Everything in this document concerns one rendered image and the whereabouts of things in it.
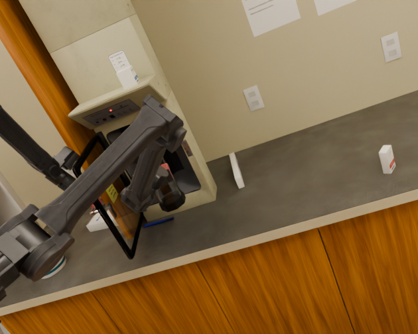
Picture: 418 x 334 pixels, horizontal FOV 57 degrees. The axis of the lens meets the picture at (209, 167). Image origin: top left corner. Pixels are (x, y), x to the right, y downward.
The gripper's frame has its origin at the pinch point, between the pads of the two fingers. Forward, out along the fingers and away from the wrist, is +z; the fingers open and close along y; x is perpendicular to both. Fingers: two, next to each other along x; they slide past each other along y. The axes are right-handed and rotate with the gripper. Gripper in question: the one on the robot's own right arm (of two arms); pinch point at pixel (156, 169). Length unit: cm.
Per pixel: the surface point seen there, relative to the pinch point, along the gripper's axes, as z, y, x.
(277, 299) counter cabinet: -14, -24, 61
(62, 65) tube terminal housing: 9.7, 16.9, -46.0
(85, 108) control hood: -1.3, 11.7, -30.3
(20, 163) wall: 56, 89, -10
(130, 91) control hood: -1.4, -5.4, -29.7
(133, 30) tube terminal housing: 9.1, -12.5, -46.4
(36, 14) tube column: 9, 16, -64
